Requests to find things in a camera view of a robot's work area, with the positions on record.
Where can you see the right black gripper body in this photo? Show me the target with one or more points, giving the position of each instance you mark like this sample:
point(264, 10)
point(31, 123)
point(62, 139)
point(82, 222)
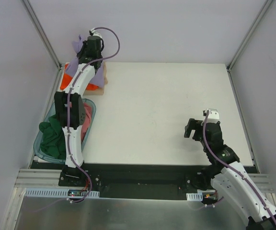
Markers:
point(196, 128)

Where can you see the lilac purple t shirt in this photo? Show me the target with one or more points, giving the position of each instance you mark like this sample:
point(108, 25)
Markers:
point(72, 67)

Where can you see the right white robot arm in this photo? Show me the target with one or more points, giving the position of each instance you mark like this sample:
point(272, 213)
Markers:
point(229, 178)

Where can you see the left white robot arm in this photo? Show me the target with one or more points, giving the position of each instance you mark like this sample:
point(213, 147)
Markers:
point(69, 106)

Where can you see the folded beige t shirt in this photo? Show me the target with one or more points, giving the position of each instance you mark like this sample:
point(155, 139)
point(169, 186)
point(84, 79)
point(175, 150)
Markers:
point(100, 80)

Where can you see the folded orange t shirt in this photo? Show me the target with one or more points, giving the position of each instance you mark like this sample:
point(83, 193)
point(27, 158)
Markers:
point(67, 79)

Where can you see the pink red t shirt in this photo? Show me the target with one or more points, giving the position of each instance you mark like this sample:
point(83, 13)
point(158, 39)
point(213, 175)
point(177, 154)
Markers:
point(87, 121)

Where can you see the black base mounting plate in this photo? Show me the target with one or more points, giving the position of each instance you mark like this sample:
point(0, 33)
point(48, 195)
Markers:
point(129, 181)

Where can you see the dark green t shirt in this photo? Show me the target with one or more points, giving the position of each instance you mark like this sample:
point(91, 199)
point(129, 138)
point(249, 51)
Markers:
point(53, 143)

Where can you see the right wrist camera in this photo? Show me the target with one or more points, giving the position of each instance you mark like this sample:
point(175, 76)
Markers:
point(212, 115)

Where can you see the right white cable duct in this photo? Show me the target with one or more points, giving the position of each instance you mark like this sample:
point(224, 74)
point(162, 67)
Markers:
point(194, 197)

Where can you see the white cable duct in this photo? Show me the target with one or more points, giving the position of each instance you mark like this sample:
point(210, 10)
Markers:
point(60, 193)
point(194, 197)

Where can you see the right aluminium corner post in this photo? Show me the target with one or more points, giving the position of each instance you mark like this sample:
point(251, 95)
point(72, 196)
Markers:
point(245, 41)

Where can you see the aluminium corner post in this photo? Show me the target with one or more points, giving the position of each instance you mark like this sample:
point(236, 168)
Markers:
point(245, 41)
point(35, 21)

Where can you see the left aluminium corner post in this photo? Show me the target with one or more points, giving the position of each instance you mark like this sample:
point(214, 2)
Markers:
point(35, 21)

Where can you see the left white cable duct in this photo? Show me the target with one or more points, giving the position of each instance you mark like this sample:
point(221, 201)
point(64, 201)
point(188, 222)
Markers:
point(60, 193)

